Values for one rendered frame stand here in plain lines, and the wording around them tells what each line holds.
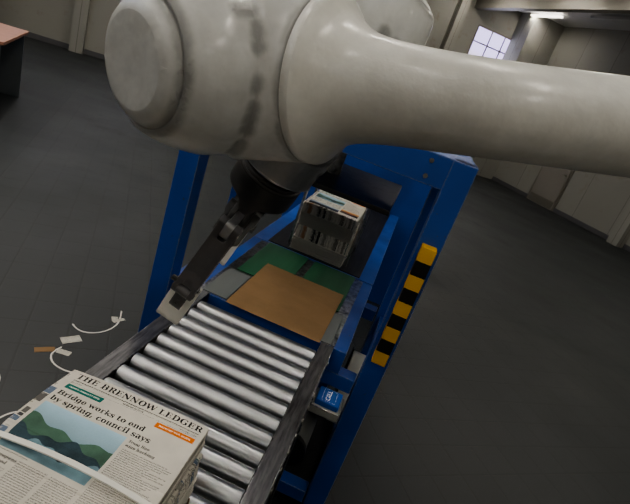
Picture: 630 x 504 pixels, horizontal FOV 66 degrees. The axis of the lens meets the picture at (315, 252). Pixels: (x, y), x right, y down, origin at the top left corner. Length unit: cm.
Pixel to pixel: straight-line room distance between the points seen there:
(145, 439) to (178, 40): 74
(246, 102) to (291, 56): 3
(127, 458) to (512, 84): 77
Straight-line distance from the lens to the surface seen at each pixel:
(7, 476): 86
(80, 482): 85
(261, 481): 122
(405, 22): 42
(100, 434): 91
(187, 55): 26
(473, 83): 28
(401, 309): 162
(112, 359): 143
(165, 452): 90
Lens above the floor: 168
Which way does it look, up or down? 21 degrees down
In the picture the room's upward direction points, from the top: 20 degrees clockwise
